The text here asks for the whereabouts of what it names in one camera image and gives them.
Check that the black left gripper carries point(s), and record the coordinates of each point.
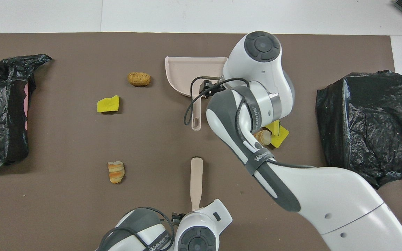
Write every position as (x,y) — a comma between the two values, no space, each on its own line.
(178,218)

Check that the brown table mat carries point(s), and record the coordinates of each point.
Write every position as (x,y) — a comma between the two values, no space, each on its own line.
(82,216)

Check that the yellow green sponge piece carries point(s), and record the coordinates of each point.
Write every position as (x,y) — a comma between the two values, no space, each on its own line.
(274,126)

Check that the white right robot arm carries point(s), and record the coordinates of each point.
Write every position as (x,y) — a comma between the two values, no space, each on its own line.
(326,195)

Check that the black bag lined bin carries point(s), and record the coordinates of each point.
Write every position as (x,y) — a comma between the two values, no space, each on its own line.
(372,132)

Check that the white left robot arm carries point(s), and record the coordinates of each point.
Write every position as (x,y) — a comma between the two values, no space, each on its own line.
(201,223)

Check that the brown bread bun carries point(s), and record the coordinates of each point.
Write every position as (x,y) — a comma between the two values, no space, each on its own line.
(139,79)

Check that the yellow sponge wedge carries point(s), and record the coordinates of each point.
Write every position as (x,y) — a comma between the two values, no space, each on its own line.
(282,136)

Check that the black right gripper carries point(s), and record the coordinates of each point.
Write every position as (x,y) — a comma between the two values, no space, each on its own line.
(208,89)

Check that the beige plastic dustpan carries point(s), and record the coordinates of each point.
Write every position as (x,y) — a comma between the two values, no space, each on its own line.
(183,73)

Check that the notched yellow green sponge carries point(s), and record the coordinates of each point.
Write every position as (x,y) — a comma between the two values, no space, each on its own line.
(108,104)

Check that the beige hand brush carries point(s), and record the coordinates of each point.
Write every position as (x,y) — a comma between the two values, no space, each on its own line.
(196,181)

